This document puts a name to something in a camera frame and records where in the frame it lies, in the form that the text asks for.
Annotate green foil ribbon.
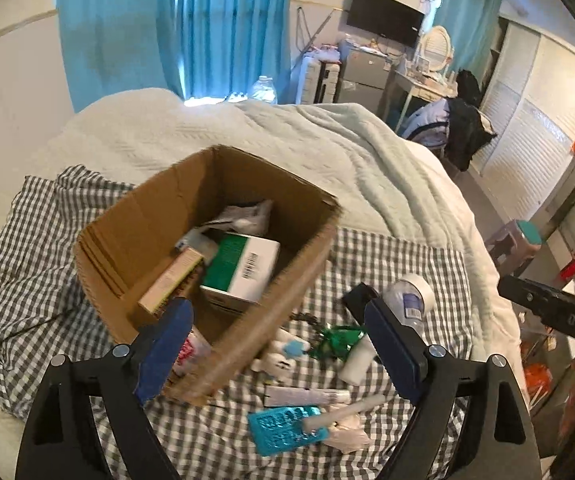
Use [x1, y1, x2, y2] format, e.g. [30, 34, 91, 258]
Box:
[310, 324, 368, 361]

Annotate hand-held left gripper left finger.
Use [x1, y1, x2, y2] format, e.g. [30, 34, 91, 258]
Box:
[18, 297, 196, 480]

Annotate brown cardboard box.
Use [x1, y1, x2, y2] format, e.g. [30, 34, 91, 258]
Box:
[74, 145, 342, 407]

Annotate red and white packet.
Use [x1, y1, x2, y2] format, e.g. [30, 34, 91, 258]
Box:
[170, 327, 213, 378]

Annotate blue and white garment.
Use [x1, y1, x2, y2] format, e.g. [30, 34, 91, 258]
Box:
[400, 99, 453, 148]

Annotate clear wrapped tissue packet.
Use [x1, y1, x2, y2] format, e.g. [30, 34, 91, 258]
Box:
[325, 415, 371, 453]

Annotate white plastic stick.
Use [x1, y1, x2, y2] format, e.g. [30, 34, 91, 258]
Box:
[302, 394, 385, 433]

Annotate green and white box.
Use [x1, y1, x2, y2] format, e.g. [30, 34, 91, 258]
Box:
[200, 234, 281, 306]

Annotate white framed mirror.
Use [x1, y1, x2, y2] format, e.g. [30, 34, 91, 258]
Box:
[420, 25, 455, 73]

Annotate clear water bottle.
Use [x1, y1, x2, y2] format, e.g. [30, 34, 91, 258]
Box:
[252, 75, 277, 106]

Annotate black wall television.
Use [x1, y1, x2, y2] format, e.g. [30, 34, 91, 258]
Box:
[346, 0, 425, 50]

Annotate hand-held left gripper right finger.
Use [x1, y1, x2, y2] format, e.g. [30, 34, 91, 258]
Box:
[362, 299, 543, 480]

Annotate grey mini fridge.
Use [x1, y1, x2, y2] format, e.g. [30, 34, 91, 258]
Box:
[340, 46, 393, 111]

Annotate tan pink box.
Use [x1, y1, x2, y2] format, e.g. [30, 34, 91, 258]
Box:
[138, 250, 204, 317]

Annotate grey checkered cloth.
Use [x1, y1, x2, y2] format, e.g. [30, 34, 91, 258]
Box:
[0, 164, 473, 480]

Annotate teal topped stool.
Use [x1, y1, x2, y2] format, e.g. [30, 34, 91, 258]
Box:
[485, 219, 543, 267]

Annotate white plastic packet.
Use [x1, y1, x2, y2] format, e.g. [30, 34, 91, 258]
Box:
[202, 200, 274, 238]

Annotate white cylinder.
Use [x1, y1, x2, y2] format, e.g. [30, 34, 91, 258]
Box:
[337, 332, 378, 386]

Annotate white capped clear bottle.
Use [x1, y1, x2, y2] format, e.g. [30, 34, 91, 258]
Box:
[382, 274, 437, 333]

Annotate orange plastic bag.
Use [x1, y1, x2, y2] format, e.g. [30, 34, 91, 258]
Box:
[522, 362, 552, 406]

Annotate black jacket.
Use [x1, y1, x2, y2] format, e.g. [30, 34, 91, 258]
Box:
[445, 67, 498, 172]

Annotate white dressing table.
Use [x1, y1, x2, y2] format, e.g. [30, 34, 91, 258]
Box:
[385, 67, 461, 128]

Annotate white textured blanket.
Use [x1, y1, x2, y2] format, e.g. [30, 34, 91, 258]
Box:
[0, 87, 525, 441]

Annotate dark metal keychain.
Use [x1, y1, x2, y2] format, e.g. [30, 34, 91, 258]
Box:
[290, 311, 326, 327]

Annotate white flat tube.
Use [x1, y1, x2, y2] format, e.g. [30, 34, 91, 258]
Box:
[264, 386, 351, 408]

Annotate blue curtain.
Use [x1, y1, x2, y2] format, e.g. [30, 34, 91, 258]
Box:
[437, 0, 505, 68]
[56, 0, 293, 113]

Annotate white louvred wardrobe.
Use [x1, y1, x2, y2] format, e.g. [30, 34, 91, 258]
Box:
[467, 15, 575, 222]

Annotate white toy figure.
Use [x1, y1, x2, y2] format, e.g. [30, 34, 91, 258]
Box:
[252, 330, 311, 373]

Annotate white radiator heater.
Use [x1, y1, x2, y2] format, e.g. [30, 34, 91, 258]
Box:
[303, 57, 341, 106]

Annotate teal patterned packet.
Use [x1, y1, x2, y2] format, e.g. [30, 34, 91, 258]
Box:
[248, 404, 331, 457]

